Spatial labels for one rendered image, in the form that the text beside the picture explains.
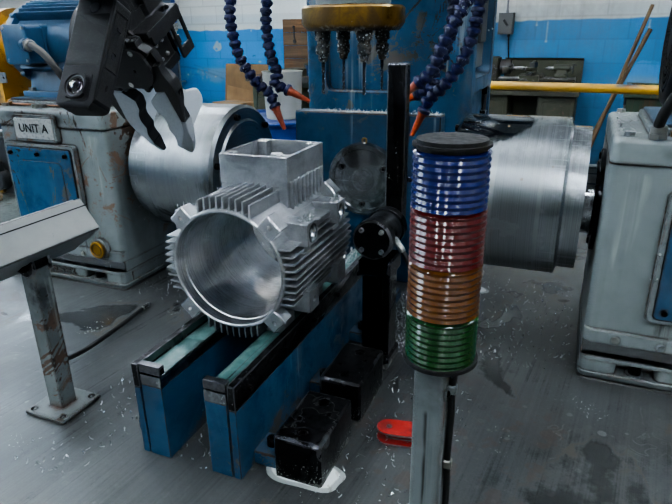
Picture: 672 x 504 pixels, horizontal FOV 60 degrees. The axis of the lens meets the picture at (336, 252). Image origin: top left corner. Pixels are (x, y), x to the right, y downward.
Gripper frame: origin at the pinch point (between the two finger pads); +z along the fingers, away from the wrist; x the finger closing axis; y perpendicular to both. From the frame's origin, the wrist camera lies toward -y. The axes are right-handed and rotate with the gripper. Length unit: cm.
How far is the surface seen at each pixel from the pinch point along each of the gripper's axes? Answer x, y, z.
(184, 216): -0.7, -4.2, 7.8
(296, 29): 256, 490, 267
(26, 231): 16.2, -12.5, 4.3
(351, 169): -4, 37, 37
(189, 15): 424, 534, 271
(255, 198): -8.9, 0.0, 7.7
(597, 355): -52, 9, 45
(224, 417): -11.5, -23.3, 19.3
